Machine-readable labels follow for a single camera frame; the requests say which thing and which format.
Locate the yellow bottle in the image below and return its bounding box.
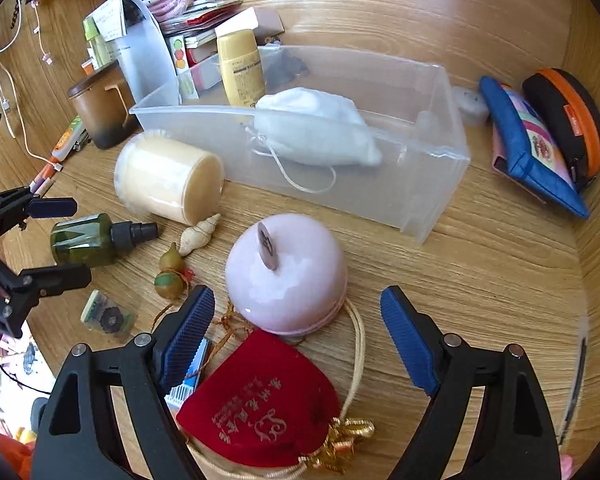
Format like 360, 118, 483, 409
216, 29, 267, 108

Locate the black orange zip case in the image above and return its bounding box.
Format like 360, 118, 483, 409
522, 67, 600, 193

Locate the white pink marker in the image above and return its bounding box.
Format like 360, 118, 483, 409
30, 162, 63, 196

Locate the blue zip pouch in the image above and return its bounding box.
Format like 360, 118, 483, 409
479, 76, 591, 220

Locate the white printed paper sheet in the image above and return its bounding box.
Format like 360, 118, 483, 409
85, 0, 146, 42

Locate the cream seashell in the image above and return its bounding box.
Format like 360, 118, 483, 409
179, 213, 222, 257

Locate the wooden desktop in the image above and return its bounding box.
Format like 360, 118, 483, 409
0, 0, 588, 480

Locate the pile of assorted packets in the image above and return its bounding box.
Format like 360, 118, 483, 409
145, 0, 243, 46

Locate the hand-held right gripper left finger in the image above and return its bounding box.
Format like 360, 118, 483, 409
30, 284, 216, 480

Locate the clear plastic storage box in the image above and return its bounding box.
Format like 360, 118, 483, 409
129, 45, 472, 247

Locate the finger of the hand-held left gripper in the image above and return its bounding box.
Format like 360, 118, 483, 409
0, 186, 78, 241
2, 263, 92, 318

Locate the pink round lidded jar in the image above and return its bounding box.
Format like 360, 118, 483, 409
225, 213, 348, 335

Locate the translucent white file holder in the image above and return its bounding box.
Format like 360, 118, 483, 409
115, 0, 181, 106

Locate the white box with coloured dots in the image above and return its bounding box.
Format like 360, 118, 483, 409
169, 35, 202, 102

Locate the red velvet pouch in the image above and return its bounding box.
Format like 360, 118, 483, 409
176, 305, 376, 480

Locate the gourd pendant with cord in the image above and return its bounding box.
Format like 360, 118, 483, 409
150, 241, 253, 356

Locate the black cylindrical bottle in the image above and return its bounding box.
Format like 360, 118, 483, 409
50, 212, 160, 267

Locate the red small box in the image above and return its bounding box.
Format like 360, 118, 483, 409
185, 42, 222, 96

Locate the white pink-tipped cable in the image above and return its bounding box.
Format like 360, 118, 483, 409
27, 0, 55, 66

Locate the small white round container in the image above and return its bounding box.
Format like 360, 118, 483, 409
452, 86, 488, 123

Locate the white charging cable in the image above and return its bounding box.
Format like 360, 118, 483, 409
0, 17, 19, 139
7, 0, 65, 171

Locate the brown mug with lid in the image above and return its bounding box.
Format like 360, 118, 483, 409
67, 66, 137, 150

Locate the white cardboard box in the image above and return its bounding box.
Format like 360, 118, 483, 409
215, 7, 286, 41

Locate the blue white small packet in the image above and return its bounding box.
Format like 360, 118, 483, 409
165, 337, 211, 406

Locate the green white box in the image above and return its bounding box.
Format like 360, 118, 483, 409
82, 17, 117, 70

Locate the cream cylindrical jar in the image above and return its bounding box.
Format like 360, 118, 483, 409
114, 130, 226, 226

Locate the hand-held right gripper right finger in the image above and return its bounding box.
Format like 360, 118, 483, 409
380, 285, 563, 480

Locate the small green packet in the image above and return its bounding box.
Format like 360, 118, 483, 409
80, 290, 137, 335

